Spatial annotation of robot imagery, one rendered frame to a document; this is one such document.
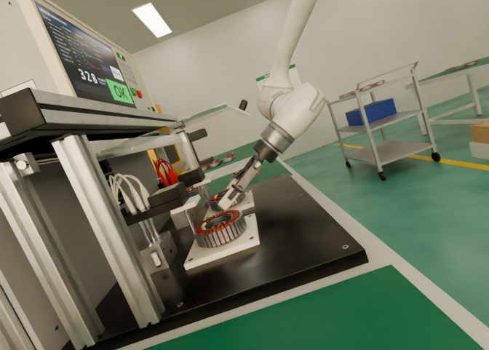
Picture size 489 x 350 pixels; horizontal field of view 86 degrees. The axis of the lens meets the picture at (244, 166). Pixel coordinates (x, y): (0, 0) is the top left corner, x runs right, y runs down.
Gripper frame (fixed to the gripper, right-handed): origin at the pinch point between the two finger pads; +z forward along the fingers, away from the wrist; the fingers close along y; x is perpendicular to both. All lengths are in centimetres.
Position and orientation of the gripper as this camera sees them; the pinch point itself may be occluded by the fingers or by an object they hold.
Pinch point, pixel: (227, 196)
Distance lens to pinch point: 80.6
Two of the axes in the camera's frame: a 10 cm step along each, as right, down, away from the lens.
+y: 0.1, -1.5, 9.9
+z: -6.4, 7.6, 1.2
